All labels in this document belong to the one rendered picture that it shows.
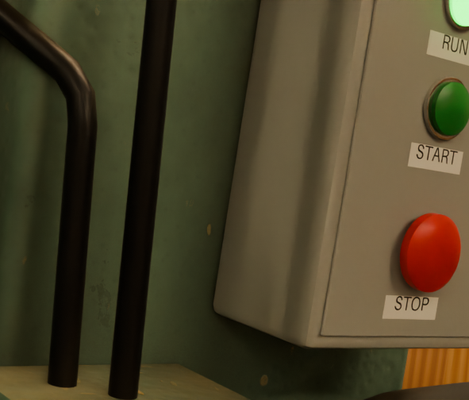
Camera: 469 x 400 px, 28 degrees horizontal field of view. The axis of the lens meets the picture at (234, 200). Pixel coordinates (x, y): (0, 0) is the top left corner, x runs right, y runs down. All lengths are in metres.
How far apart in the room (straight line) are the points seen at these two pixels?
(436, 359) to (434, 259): 1.71
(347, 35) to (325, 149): 0.04
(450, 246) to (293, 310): 0.07
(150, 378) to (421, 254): 0.11
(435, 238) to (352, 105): 0.06
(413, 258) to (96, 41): 0.14
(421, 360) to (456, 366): 0.17
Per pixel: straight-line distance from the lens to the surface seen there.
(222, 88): 0.38
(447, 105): 0.37
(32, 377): 0.34
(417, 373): 2.05
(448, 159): 0.38
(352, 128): 0.34
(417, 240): 0.36
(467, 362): 2.21
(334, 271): 0.34
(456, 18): 0.37
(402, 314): 0.37
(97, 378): 0.34
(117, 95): 0.35
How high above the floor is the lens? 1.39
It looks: 3 degrees down
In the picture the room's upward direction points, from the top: 9 degrees clockwise
